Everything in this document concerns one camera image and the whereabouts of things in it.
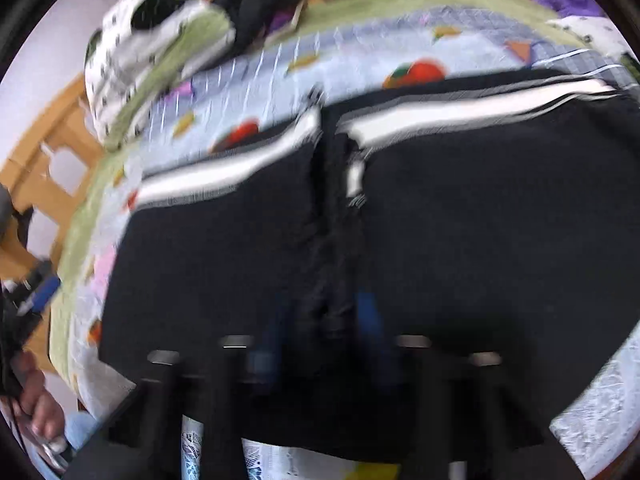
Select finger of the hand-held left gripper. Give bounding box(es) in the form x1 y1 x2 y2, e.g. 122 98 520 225
17 259 62 317

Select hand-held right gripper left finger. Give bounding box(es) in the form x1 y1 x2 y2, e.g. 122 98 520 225
142 295 291 480

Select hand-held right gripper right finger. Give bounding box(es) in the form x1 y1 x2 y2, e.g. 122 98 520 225
352 287 508 480

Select black pants with white stripes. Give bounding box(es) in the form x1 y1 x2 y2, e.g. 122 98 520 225
97 67 640 463

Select person's left hand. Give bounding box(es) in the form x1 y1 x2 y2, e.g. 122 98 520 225
11 352 68 458

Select person's blue jeans leg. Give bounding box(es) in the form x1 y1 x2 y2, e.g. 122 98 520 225
64 411 103 453

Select printed quilt with green border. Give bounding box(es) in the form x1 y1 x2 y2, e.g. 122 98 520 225
47 0 640 480

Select white patterned pillow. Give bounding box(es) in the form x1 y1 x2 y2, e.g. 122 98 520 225
84 0 237 150

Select purple garment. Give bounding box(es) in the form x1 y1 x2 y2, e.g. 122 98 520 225
267 7 301 36

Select black garment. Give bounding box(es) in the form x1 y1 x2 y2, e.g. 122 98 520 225
212 0 307 50

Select white dotted cloth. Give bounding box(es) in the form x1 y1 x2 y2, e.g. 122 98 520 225
546 14 640 86

